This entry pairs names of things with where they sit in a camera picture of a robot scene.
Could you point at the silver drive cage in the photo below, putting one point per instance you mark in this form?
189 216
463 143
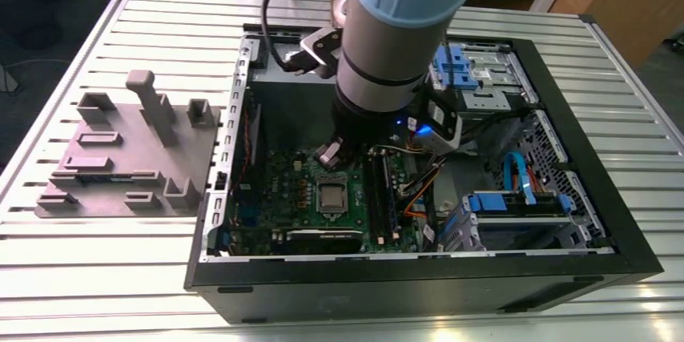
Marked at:
491 101

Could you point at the dark RAM stick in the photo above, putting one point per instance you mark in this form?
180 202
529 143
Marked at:
107 177

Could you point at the hard disk in blue carrier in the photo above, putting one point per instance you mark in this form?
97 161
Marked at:
485 203

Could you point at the silver disk bay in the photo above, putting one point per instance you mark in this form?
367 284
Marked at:
524 232

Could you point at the grey parts rack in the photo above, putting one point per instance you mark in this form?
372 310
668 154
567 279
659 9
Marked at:
133 158

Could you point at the black PC case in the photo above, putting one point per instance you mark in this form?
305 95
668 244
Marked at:
373 296

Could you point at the grey power supply unit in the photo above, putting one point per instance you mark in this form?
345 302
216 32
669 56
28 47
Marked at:
288 105

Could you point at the CPU socket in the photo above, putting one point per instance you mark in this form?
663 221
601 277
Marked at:
319 210

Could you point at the blue plastic drive bracket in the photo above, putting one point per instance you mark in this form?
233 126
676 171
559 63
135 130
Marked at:
453 59
461 81

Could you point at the black graphics card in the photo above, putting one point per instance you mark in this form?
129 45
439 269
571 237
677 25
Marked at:
320 241

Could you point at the green motherboard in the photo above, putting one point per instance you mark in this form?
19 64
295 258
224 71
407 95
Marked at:
288 206

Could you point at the black chair base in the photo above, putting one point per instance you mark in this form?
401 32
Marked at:
676 41

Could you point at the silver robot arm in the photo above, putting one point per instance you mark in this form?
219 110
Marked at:
384 61

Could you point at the black RAM slot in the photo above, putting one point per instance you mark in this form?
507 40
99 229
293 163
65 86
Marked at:
377 199
391 199

